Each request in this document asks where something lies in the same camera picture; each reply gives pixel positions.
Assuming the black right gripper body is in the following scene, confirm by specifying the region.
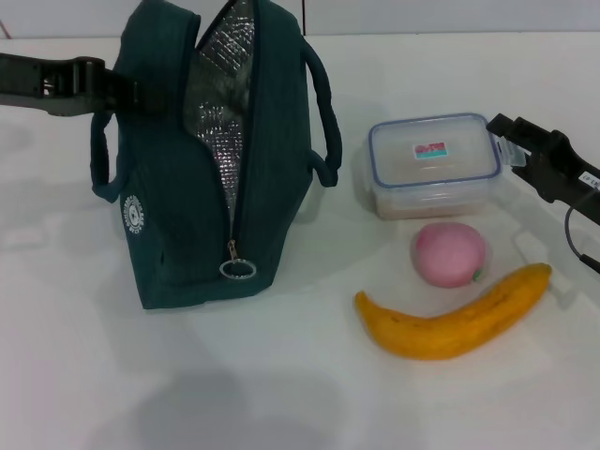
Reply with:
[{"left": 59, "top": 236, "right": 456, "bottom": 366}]
[{"left": 526, "top": 123, "right": 600, "bottom": 205}]

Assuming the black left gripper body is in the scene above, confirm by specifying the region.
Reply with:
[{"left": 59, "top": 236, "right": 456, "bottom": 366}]
[{"left": 0, "top": 52, "right": 113, "bottom": 118}]

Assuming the clear blue-rimmed food container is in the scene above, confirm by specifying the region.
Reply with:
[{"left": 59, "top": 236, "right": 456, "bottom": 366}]
[{"left": 360, "top": 112, "right": 529, "bottom": 221}]

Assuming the pink toy peach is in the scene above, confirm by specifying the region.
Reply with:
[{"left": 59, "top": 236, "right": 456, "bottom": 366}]
[{"left": 411, "top": 222, "right": 488, "bottom": 286}]

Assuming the dark teal insulated lunch bag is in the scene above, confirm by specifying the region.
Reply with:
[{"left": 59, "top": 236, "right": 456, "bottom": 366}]
[{"left": 89, "top": 0, "right": 346, "bottom": 311}]

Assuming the yellow toy banana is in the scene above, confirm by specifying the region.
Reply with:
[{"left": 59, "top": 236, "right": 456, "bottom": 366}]
[{"left": 353, "top": 262, "right": 553, "bottom": 361}]

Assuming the metal zipper pull ring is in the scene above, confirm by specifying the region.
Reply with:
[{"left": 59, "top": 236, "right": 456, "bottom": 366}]
[{"left": 217, "top": 238, "right": 258, "bottom": 281}]

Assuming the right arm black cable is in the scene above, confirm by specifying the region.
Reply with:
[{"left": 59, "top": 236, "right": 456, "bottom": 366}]
[{"left": 564, "top": 191, "right": 600, "bottom": 276}]

